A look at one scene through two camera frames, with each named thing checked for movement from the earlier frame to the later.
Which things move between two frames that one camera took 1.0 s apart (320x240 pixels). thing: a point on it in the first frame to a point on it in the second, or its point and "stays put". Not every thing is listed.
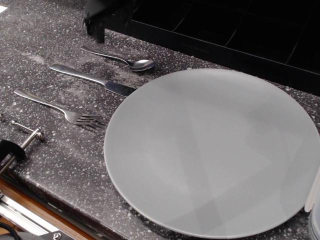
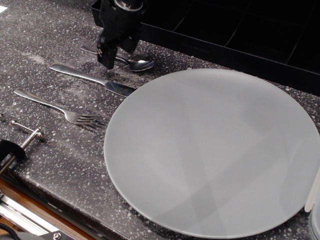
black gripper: (97, 11) to (119, 19)
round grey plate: (213, 153) stays put
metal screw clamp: (9, 150) stays put
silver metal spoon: (140, 65) stays put
